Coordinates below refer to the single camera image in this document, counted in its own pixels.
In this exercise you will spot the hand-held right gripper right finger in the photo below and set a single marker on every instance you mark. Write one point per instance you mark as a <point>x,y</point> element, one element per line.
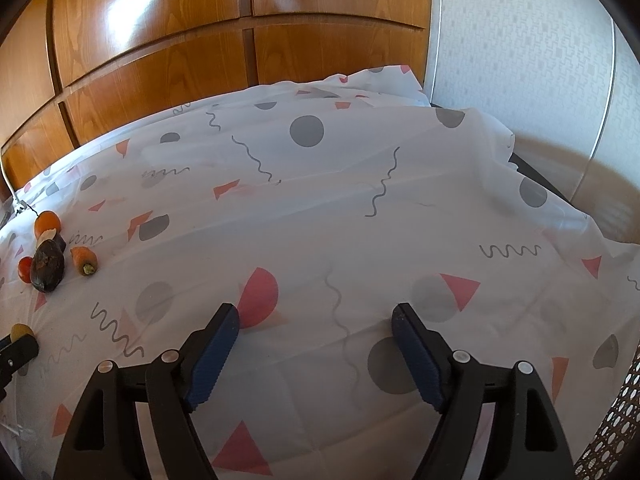
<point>417,355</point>

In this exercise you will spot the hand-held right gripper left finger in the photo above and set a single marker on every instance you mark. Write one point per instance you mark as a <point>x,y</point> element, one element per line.
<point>212,360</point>

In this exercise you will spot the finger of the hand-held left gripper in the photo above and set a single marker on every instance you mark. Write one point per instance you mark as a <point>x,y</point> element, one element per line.
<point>20,355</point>

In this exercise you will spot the small yellow round fruit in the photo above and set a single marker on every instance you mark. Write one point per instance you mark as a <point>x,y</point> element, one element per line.
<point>21,331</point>

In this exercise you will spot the small red round fruit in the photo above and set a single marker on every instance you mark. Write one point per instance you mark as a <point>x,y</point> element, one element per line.
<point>25,269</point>

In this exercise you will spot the dark brown round fruit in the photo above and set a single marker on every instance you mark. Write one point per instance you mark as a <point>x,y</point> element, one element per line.
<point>47,270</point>

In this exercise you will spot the small orange carrot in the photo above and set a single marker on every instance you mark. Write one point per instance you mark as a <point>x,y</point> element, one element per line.
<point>82,257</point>

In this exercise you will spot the dark cut piece pale end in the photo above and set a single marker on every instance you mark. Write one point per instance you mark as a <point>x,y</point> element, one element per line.
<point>56,240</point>

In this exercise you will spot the orange mandarin with stem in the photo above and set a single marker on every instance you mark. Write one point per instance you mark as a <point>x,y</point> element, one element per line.
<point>47,221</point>

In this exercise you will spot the woven wicker chair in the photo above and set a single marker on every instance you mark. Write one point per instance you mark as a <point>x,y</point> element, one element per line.
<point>612,435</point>

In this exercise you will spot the wooden wardrobe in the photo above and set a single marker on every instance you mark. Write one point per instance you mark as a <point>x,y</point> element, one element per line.
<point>175,35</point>

